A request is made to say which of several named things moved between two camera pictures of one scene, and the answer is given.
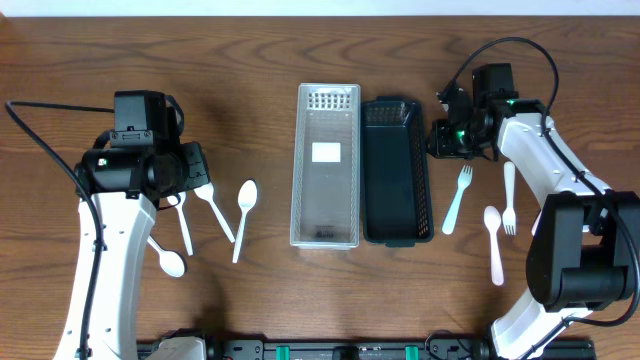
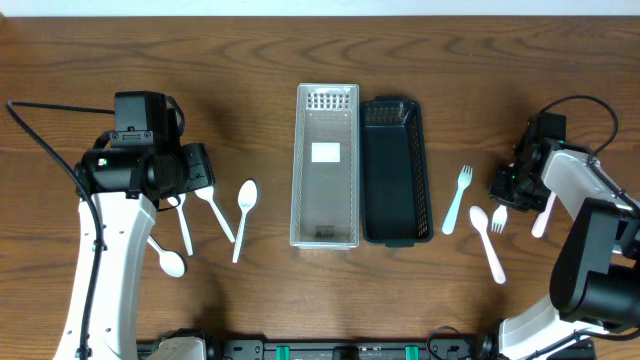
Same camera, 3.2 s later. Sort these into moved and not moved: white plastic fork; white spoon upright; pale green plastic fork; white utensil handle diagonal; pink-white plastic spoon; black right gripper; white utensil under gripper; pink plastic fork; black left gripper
Moved: pink-white plastic spoon; white plastic fork; black right gripper
Not moved: pale green plastic fork; white spoon upright; white utensil under gripper; black left gripper; white utensil handle diagonal; pink plastic fork
